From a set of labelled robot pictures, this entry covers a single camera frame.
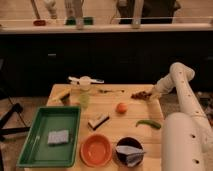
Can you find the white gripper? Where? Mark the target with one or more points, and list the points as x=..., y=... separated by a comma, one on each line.
x=163, y=86

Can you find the dark red grape bunch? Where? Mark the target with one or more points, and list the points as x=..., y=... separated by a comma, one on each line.
x=143, y=95

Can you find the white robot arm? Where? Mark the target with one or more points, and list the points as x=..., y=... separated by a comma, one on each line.
x=186, y=134

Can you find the grey cloth in bowl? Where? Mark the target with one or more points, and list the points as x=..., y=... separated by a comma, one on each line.
x=129, y=155

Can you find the dark bowl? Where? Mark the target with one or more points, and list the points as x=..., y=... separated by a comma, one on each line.
x=130, y=142

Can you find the orange red bowl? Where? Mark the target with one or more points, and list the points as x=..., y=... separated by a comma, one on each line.
x=96, y=150

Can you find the red bowl on counter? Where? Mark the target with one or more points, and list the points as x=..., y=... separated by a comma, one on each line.
x=39, y=23

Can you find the green chili pepper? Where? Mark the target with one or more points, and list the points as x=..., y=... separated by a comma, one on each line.
x=151, y=123

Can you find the orange tomato fruit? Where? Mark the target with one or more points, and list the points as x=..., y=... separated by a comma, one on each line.
x=121, y=108

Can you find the black white eraser block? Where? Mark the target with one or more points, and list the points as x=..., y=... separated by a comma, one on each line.
x=95, y=123

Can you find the green clear bottle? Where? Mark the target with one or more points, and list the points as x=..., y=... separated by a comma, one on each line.
x=84, y=84

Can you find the green object on counter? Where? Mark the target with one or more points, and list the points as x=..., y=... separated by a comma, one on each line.
x=84, y=20

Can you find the blue grey sponge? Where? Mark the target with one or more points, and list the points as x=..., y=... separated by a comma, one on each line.
x=58, y=137

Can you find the green plastic tray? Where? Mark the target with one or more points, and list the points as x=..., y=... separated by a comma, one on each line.
x=37, y=153

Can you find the black tripod stand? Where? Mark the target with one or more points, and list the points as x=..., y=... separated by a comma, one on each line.
x=8, y=124

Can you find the white handled tool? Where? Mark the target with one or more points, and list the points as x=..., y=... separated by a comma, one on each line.
x=75, y=80

